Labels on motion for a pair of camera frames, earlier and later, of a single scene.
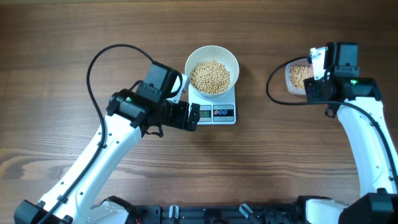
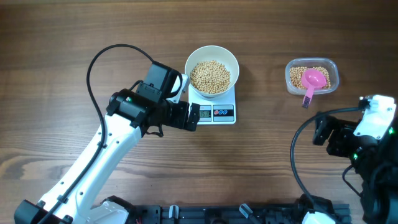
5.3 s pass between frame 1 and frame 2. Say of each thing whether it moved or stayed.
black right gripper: moved
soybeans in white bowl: stayed
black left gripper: stayed
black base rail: stayed
